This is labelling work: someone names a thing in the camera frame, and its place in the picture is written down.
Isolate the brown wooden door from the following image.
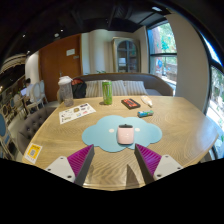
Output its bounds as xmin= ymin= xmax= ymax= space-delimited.
xmin=38 ymin=33 xmax=83 ymax=103

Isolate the recessed ceiling lights group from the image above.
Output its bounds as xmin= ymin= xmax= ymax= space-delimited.
xmin=20 ymin=5 xmax=163 ymax=38

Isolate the tall side window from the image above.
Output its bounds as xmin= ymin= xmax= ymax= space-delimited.
xmin=199 ymin=33 xmax=224 ymax=159

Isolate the blue-backed chairs group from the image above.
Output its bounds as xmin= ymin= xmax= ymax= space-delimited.
xmin=0 ymin=93 xmax=24 ymax=158

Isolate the white dining chair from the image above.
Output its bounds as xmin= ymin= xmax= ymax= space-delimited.
xmin=26 ymin=82 xmax=43 ymax=113
xmin=39 ymin=79 xmax=49 ymax=105

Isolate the grey curved sofa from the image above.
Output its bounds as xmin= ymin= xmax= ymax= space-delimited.
xmin=56 ymin=72 xmax=174 ymax=101

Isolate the large black-framed window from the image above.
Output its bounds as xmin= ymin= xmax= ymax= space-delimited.
xmin=147 ymin=21 xmax=178 ymax=88

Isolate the white sticker sheet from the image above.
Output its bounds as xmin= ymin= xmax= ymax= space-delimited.
xmin=58 ymin=102 xmax=97 ymax=125

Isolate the clear shaker bottle white lid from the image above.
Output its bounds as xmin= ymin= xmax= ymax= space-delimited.
xmin=57 ymin=75 xmax=74 ymax=108

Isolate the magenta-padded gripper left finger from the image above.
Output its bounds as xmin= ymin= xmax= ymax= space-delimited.
xmin=44 ymin=143 xmax=96 ymax=187

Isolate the striped cushion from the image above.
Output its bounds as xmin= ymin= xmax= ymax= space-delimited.
xmin=123 ymin=80 xmax=149 ymax=97
xmin=110 ymin=79 xmax=128 ymax=97
xmin=84 ymin=80 xmax=104 ymax=98

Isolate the arched glass-door cabinet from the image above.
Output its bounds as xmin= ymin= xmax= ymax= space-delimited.
xmin=112 ymin=37 xmax=142 ymax=74

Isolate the black and red flat box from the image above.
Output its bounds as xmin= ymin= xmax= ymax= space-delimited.
xmin=120 ymin=97 xmax=142 ymax=110

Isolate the white tube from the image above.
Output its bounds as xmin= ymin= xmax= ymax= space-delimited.
xmin=140 ymin=95 xmax=154 ymax=108

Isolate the yellow and white card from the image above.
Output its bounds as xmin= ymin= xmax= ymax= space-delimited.
xmin=23 ymin=142 xmax=44 ymax=165

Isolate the blue cloud-shaped mouse pad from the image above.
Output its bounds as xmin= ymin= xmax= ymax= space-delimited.
xmin=81 ymin=114 xmax=163 ymax=154

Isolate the black backpack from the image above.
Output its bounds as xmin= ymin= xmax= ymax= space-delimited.
xmin=70 ymin=78 xmax=88 ymax=100

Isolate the pink computer mouse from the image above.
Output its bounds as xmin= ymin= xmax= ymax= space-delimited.
xmin=116 ymin=123 xmax=135 ymax=146

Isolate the small teal object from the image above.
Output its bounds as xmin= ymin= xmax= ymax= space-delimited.
xmin=137 ymin=109 xmax=155 ymax=119

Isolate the green drink can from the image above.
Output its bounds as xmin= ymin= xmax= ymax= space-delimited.
xmin=101 ymin=80 xmax=114 ymax=106

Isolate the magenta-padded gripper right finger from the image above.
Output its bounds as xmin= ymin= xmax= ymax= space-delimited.
xmin=134 ymin=143 xmax=184 ymax=185

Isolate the person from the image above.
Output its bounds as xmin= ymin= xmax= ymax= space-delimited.
xmin=23 ymin=77 xmax=35 ymax=101

